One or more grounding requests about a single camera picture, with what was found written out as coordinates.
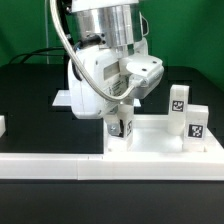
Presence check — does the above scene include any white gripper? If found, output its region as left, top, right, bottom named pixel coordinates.
left=68, top=41, right=135, bottom=137

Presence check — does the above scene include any white square table top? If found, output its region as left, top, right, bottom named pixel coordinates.
left=104, top=115, right=224, bottom=154

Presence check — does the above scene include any white sheet with markers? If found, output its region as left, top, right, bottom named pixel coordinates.
left=52, top=89, right=142, bottom=108

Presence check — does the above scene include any white U-shaped obstacle fence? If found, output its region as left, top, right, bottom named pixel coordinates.
left=0, top=115, right=224, bottom=181

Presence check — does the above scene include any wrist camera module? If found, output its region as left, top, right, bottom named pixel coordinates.
left=119, top=53, right=164, bottom=99

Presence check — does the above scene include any white camera cable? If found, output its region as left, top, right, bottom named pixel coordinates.
left=49, top=0, right=148, bottom=103

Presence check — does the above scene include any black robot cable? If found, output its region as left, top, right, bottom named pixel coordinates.
left=7, top=0, right=78, bottom=65

